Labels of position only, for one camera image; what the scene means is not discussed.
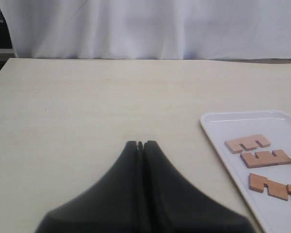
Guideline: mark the white backdrop curtain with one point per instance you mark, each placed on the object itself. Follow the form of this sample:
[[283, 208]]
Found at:
[[150, 29]]

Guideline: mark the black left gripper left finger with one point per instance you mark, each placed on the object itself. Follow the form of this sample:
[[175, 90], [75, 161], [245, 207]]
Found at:
[[109, 206]]

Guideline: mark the notched wooden slat four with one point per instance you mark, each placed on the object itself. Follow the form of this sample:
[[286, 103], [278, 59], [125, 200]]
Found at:
[[265, 158]]

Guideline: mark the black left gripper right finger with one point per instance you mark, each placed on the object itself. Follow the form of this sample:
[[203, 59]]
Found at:
[[177, 206]]

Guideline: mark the white plastic tray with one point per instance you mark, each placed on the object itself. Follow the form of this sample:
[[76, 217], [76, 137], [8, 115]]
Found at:
[[272, 214]]

